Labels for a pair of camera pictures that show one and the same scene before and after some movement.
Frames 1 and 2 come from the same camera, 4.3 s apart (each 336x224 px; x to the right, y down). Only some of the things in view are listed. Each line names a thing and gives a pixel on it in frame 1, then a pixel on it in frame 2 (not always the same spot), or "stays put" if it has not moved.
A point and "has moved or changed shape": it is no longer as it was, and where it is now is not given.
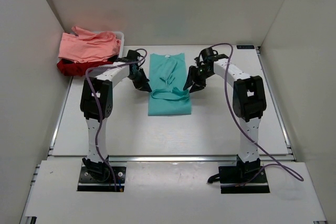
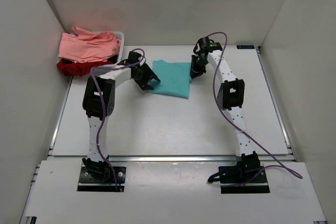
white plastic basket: [119, 35] stays put
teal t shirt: [167, 80] has moved or changed shape
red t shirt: [67, 67] stays put
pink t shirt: [81, 46] stays put
